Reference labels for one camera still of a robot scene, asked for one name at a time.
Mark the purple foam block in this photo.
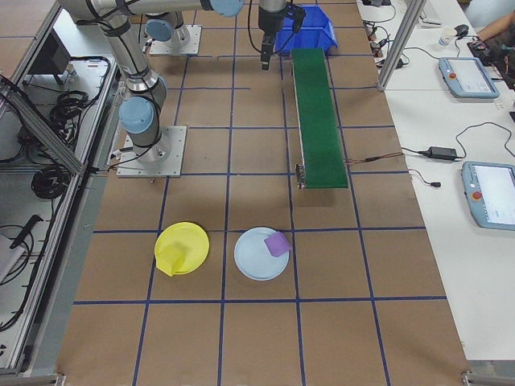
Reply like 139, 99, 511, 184
263, 231, 292, 258

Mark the yellow foam block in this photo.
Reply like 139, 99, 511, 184
156, 245, 183, 277

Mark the person's bare forearm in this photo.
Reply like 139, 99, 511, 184
492, 14, 515, 38

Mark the yellow plastic plate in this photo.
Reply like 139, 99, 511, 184
154, 220, 211, 277

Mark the light blue plastic plate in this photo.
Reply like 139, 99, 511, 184
233, 227, 290, 281

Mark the blue plastic storage bin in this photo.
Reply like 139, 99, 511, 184
275, 4, 338, 55

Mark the green conveyor belt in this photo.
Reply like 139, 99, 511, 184
290, 47, 349, 191

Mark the light blue teach pendant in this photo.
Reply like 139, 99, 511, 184
437, 55, 501, 99
460, 160, 515, 232

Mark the black equipment box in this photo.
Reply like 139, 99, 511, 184
27, 30, 76, 85

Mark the person's dark clothed torso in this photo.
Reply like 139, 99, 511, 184
484, 36, 515, 88

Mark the white desk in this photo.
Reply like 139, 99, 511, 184
356, 0, 515, 363

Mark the aluminium extrusion bar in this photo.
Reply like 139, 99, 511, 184
0, 372, 65, 386
461, 369, 515, 386

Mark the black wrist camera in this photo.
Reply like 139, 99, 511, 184
289, 4, 307, 33

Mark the white square base plate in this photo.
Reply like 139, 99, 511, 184
116, 125, 188, 178
149, 24, 202, 56

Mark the aluminium upright post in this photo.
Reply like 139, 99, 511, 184
376, 0, 430, 92

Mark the red conveyor power wire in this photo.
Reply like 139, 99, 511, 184
344, 152, 406, 165

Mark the black cable coil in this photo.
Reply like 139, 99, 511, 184
50, 90, 97, 132
31, 164, 70, 200

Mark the black barrel plug cable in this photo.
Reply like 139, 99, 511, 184
409, 169, 443, 189

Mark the metal bar frame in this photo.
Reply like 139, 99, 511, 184
0, 0, 122, 377

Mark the black handle tool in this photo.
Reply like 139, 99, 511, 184
10, 215, 43, 248

